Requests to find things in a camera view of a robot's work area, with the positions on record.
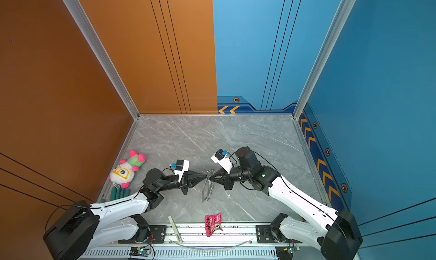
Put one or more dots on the pink green plush toy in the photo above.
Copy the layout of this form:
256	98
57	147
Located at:
123	174

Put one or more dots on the aluminium front rail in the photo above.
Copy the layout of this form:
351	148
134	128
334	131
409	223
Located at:
194	234

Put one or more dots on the clear cable tie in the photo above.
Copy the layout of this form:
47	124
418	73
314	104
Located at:
211	247

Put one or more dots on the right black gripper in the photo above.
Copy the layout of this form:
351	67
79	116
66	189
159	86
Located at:
225	179

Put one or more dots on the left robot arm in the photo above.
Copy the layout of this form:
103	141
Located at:
85	226

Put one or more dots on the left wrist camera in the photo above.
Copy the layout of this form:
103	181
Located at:
179	168

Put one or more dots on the white barcode strip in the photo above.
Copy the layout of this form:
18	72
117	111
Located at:
175	230

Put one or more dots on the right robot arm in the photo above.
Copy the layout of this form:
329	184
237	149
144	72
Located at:
334	233

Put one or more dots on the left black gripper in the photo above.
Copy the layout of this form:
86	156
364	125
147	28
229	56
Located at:
184	184

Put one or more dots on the pink snack packet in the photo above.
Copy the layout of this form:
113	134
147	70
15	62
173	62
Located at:
212	224

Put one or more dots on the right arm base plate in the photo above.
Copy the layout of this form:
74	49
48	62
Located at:
264	234

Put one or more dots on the left circuit board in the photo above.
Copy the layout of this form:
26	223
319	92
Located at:
140	252

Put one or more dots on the circuit board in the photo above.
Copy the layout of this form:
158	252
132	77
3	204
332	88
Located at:
140	252
286	252

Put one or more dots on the green rubber glove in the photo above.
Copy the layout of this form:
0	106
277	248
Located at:
117	193

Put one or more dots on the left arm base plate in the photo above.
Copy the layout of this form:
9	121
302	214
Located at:
154	234

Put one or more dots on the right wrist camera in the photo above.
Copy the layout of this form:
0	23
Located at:
223	159

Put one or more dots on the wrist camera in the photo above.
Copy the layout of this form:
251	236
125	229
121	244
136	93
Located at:
223	159
179	168

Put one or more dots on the right circuit board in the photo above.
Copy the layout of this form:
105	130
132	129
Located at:
286	252

